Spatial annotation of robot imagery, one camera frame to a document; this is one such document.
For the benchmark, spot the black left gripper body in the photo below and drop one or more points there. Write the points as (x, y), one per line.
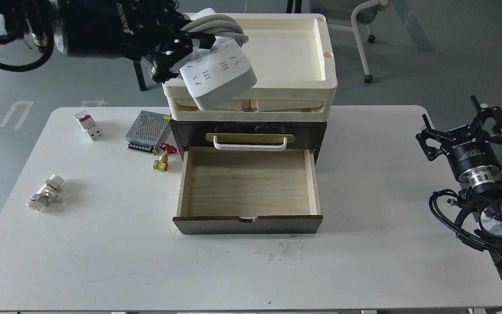
(108, 28)

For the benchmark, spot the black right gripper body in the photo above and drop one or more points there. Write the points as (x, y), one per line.
(470, 149)

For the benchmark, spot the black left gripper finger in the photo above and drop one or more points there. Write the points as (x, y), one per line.
(166, 55)
(167, 18)

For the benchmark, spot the white power strip with cable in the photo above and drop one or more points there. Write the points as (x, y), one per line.
(215, 75)

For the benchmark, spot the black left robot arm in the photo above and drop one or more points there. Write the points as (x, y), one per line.
(36, 17)

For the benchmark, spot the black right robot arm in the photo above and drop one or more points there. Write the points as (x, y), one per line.
(474, 214)

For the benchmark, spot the black table legs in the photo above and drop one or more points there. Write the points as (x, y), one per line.
(140, 76)

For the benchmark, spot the metal mesh power supply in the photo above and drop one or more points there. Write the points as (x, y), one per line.
(148, 131)

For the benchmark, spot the white red circuit breaker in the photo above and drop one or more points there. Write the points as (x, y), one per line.
(88, 124)

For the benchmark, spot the cream plastic tray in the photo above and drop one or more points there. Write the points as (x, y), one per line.
(291, 56)

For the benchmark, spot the open wooden drawer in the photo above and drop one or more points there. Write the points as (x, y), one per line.
(248, 192)

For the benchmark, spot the white plastic pipe fitting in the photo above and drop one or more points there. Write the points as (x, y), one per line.
(48, 193)

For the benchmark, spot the white drawer handle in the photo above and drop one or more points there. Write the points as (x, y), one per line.
(251, 146)

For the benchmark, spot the brass valve red handle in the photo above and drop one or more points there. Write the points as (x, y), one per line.
(162, 163)

